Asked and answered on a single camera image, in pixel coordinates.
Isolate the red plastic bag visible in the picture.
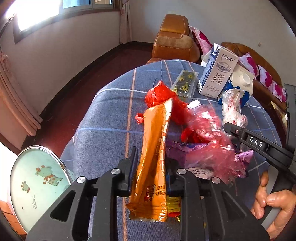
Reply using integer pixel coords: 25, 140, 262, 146
134, 80, 204, 144

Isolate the pink white cushion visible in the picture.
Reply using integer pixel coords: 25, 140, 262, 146
239, 52, 287, 103

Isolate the person right hand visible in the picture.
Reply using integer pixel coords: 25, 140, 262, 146
251, 171, 295, 240

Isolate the yellow plastic bag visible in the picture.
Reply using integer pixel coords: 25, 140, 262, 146
166, 196, 181, 222

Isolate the brown leather sofa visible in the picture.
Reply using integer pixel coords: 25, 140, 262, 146
221, 42, 287, 145

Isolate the purple snack wrapper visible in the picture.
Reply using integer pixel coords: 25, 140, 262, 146
166, 140, 254, 171

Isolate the pink curtain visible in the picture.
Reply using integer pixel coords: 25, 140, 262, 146
1, 52, 43, 136
119, 0, 132, 44

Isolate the blue plaid tablecloth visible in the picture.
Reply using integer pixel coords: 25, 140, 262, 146
60, 59, 283, 241

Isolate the white red printed bag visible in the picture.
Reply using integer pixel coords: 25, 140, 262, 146
221, 88, 248, 128

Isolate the right pink curtain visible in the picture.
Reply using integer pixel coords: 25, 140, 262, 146
119, 0, 132, 44

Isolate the white tall milk carton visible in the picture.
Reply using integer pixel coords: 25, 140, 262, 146
197, 43, 238, 98

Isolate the blue white gable carton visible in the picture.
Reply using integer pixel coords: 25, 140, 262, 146
218, 64, 255, 107

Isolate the orange snack wrapper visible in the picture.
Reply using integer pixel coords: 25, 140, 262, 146
126, 98, 173, 222

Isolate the left pink curtain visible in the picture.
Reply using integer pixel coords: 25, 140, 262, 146
1, 52, 43, 136

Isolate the brown leather armchair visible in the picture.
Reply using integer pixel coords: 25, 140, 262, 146
148, 14, 201, 63

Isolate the teal cartoon trash bin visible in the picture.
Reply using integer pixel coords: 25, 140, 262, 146
10, 145, 74, 232

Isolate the pink floral pillow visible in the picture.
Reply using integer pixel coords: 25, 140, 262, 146
189, 26, 213, 55

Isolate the sliding glass window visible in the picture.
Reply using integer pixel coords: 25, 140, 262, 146
9, 0, 121, 44

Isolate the pink transparent plastic bag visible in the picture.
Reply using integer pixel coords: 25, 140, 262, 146
184, 100, 246, 184

